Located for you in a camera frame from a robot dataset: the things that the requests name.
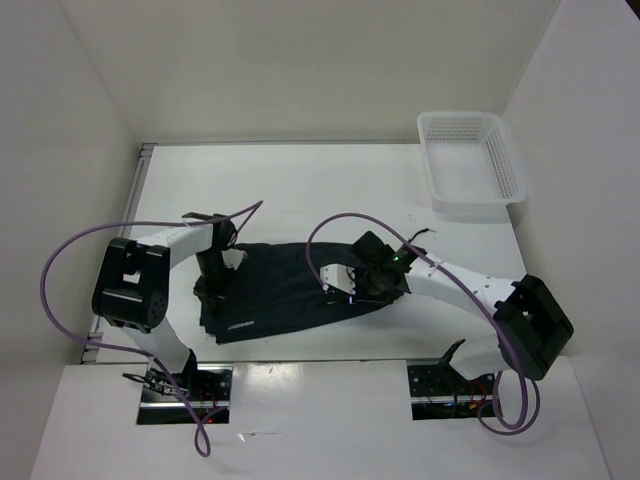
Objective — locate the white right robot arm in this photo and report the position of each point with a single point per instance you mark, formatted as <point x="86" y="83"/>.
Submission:
<point x="530" y="328"/>

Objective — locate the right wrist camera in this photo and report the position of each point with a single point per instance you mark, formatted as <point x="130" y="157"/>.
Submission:
<point x="338" y="277"/>

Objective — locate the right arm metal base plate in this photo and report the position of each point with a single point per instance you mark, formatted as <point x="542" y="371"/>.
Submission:
<point x="437" y="392"/>

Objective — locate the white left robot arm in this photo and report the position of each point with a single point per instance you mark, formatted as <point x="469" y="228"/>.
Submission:
<point x="169" y="355"/>

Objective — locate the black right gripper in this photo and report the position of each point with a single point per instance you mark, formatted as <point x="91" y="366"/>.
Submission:
<point x="360" y="294"/>

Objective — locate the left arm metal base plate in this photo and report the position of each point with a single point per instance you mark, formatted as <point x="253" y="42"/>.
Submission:
<point x="209" y="399"/>

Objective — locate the dark navy shorts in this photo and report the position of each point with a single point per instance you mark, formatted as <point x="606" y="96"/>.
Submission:
<point x="274" y="292"/>

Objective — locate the white plastic perforated basket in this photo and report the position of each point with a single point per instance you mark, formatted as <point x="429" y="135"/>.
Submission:
<point x="472" y="164"/>

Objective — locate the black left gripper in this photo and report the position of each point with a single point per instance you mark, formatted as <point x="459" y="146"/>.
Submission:
<point x="203" y="290"/>

